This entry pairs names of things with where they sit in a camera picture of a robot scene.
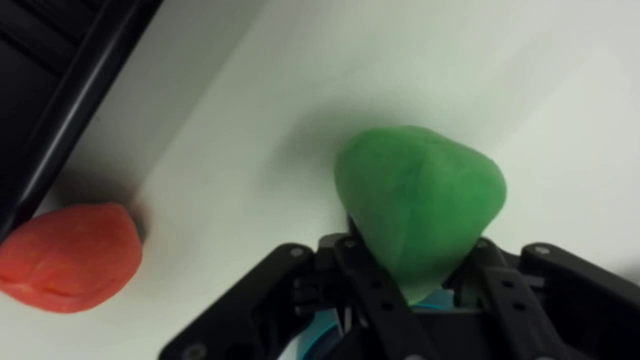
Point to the orange toy fruit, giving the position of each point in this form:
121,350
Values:
70,257

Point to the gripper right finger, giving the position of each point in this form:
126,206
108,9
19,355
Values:
550,300

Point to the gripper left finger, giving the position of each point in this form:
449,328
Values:
280,300

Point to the black pot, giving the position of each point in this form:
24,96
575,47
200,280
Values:
45,75

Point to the green toy pear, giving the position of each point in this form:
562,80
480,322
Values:
420,200

